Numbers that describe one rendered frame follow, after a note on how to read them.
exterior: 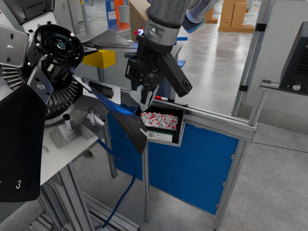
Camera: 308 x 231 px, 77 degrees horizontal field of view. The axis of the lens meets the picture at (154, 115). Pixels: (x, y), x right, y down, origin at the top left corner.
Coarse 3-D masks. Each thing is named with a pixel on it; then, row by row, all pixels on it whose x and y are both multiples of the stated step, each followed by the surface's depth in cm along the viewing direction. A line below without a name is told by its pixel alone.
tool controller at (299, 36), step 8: (304, 24) 58; (304, 32) 55; (296, 40) 60; (304, 40) 54; (296, 48) 57; (304, 48) 55; (288, 56) 67; (296, 56) 58; (304, 56) 57; (288, 64) 61; (296, 64) 59; (304, 64) 58; (288, 72) 62; (296, 72) 61; (304, 72) 60; (280, 80) 67; (288, 80) 64; (296, 80) 62; (304, 80) 61; (280, 88) 67; (288, 88) 66; (296, 88) 62; (304, 88) 63
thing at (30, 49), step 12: (48, 24) 47; (36, 36) 44; (48, 36) 46; (60, 36) 49; (72, 36) 51; (36, 48) 44; (48, 48) 46; (72, 48) 50; (36, 60) 46; (48, 60) 45; (60, 60) 46; (72, 60) 49; (24, 72) 50; (48, 72) 48; (60, 72) 49; (72, 72) 53; (60, 84) 56
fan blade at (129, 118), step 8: (96, 96) 52; (104, 96) 61; (104, 104) 53; (112, 104) 58; (112, 112) 53; (120, 112) 58; (128, 112) 68; (120, 120) 54; (128, 120) 59; (128, 128) 55; (136, 128) 60; (144, 128) 67; (128, 136) 53; (136, 136) 57; (144, 136) 62; (136, 144) 54; (144, 144) 58
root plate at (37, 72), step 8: (32, 72) 44; (40, 72) 47; (32, 80) 44; (40, 80) 47; (48, 80) 50; (32, 88) 44; (40, 88) 47; (48, 88) 51; (40, 96) 48; (48, 96) 51
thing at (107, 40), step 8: (104, 32) 78; (112, 32) 79; (88, 40) 68; (96, 40) 68; (104, 40) 70; (112, 40) 71; (120, 40) 73; (96, 48) 60; (104, 48) 61; (112, 48) 63; (120, 48) 66; (128, 48) 69; (136, 48) 72
